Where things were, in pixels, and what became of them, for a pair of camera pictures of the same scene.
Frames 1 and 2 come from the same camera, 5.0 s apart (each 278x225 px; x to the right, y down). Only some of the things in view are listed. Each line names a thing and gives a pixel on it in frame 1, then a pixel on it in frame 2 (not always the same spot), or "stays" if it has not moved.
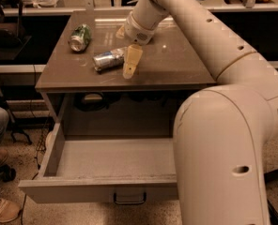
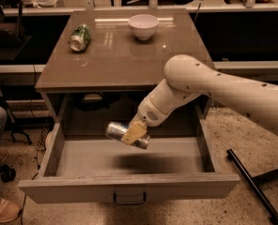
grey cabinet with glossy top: (84, 85) stays
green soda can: (80, 37) stays
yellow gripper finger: (132, 58) -> (135, 131)
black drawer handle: (130, 202) stays
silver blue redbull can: (109, 60) -> (117, 129)
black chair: (6, 39) stays
